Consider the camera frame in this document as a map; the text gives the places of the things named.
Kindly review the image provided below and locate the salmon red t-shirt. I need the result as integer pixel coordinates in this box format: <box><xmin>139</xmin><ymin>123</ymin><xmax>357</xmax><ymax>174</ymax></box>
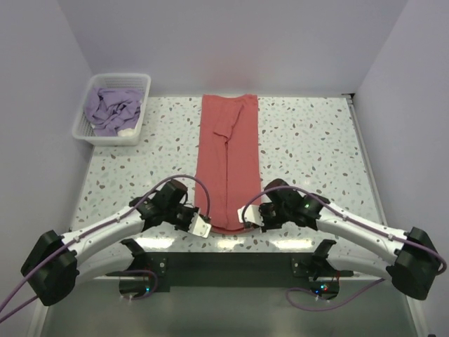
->
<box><xmin>194</xmin><ymin>94</ymin><xmax>261</xmax><ymax>234</ymax></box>

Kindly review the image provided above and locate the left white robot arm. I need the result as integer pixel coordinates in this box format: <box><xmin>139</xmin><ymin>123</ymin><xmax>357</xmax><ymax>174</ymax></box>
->
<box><xmin>20</xmin><ymin>176</ymin><xmax>211</xmax><ymax>306</ymax></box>

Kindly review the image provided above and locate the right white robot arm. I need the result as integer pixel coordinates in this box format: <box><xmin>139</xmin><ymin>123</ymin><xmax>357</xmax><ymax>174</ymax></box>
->
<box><xmin>259</xmin><ymin>179</ymin><xmax>447</xmax><ymax>300</ymax></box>

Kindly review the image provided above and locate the white plastic laundry basket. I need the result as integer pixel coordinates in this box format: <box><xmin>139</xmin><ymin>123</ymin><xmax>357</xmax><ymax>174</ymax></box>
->
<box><xmin>72</xmin><ymin>73</ymin><xmax>151</xmax><ymax>146</ymax></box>

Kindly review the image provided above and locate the purple t-shirt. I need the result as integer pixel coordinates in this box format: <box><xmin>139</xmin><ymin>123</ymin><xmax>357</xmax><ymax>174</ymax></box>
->
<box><xmin>83</xmin><ymin>86</ymin><xmax>143</xmax><ymax>137</ymax></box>

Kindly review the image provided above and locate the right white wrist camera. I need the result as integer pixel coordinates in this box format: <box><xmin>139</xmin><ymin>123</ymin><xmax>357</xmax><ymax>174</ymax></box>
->
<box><xmin>237</xmin><ymin>204</ymin><xmax>264</xmax><ymax>227</ymax></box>

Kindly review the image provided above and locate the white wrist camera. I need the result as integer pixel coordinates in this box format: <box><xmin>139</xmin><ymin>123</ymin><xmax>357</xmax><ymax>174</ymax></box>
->
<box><xmin>188</xmin><ymin>214</ymin><xmax>211</xmax><ymax>239</ymax></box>
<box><xmin>237</xmin><ymin>204</ymin><xmax>264</xmax><ymax>227</ymax></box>

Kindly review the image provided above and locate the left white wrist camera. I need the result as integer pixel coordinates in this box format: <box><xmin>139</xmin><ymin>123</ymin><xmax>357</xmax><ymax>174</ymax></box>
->
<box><xmin>188</xmin><ymin>214</ymin><xmax>211</xmax><ymax>239</ymax></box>

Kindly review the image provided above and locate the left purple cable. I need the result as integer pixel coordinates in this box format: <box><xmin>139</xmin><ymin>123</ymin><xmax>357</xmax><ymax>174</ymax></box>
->
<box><xmin>0</xmin><ymin>175</ymin><xmax>212</xmax><ymax>322</ymax></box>

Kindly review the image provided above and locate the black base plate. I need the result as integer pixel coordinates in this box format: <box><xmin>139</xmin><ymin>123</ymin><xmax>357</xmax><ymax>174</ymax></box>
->
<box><xmin>107</xmin><ymin>252</ymin><xmax>354</xmax><ymax>295</ymax></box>

